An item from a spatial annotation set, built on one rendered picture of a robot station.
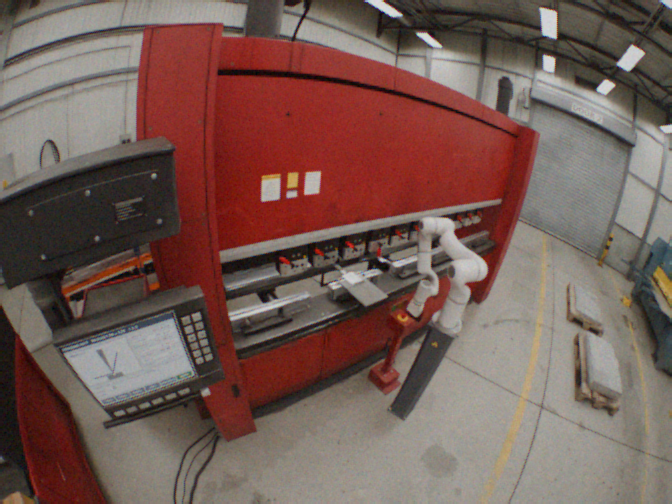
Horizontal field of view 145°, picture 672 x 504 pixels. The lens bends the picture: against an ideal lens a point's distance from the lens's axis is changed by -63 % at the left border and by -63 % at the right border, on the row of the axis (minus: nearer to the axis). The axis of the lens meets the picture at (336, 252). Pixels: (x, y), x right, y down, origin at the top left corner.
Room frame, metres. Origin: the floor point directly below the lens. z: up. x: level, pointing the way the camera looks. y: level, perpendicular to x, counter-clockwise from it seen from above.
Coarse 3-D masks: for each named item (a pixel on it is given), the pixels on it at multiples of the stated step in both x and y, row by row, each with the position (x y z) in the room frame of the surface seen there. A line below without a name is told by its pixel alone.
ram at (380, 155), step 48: (240, 96) 1.05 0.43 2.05; (288, 96) 1.18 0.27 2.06; (336, 96) 1.32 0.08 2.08; (384, 96) 1.51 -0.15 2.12; (240, 144) 1.05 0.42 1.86; (288, 144) 1.19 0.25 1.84; (336, 144) 1.34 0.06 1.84; (384, 144) 1.54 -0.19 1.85; (432, 144) 1.81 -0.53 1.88; (480, 144) 2.25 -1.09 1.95; (240, 192) 1.06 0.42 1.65; (336, 192) 1.36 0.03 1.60; (384, 192) 1.57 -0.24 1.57; (432, 192) 1.88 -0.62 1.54; (480, 192) 2.40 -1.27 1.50; (240, 240) 1.05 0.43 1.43
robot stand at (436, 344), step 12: (432, 324) 1.13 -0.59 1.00; (432, 336) 1.11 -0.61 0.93; (444, 336) 1.07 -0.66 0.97; (420, 348) 1.15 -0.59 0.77; (432, 348) 1.09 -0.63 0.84; (444, 348) 1.06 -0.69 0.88; (420, 360) 1.11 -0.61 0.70; (432, 360) 1.07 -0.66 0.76; (408, 372) 1.15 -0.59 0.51; (420, 372) 1.09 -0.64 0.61; (432, 372) 1.06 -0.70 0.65; (408, 384) 1.11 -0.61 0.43; (420, 384) 1.06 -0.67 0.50; (396, 396) 1.15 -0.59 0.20; (408, 396) 1.08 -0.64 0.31; (420, 396) 1.10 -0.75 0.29; (396, 408) 1.10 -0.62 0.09; (408, 408) 1.05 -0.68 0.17
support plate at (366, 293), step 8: (344, 280) 1.47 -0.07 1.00; (368, 280) 1.50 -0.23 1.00; (352, 288) 1.40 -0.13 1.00; (360, 288) 1.41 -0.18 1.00; (368, 288) 1.42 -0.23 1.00; (376, 288) 1.43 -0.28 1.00; (360, 296) 1.33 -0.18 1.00; (368, 296) 1.34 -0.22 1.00; (376, 296) 1.34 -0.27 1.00; (384, 296) 1.35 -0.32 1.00; (368, 304) 1.26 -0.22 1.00
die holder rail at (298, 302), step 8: (288, 296) 1.28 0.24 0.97; (296, 296) 1.29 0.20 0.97; (304, 296) 1.30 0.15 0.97; (264, 304) 1.18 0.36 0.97; (272, 304) 1.19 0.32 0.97; (280, 304) 1.20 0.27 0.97; (288, 304) 1.22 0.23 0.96; (296, 304) 1.25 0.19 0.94; (304, 304) 1.29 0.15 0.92; (240, 312) 1.08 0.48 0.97; (248, 312) 1.09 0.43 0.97; (256, 312) 1.10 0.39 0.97; (264, 312) 1.13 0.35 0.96; (272, 312) 1.16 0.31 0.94; (280, 312) 1.22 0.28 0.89; (296, 312) 1.25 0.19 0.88; (232, 320) 1.01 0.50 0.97; (240, 320) 1.04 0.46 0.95; (248, 320) 1.11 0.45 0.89; (256, 320) 1.09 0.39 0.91; (232, 328) 1.00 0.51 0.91; (240, 328) 1.03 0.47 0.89
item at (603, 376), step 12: (588, 336) 1.74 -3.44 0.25; (588, 348) 1.53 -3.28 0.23; (600, 348) 1.47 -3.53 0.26; (612, 348) 1.43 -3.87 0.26; (588, 360) 1.37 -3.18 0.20; (600, 360) 1.27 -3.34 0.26; (612, 360) 1.22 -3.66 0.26; (588, 372) 1.20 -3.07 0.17; (600, 372) 1.09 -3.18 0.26; (612, 372) 1.03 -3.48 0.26; (588, 384) 1.03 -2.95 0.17; (600, 384) 0.93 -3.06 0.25; (612, 384) 0.86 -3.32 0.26; (612, 396) 0.73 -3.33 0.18
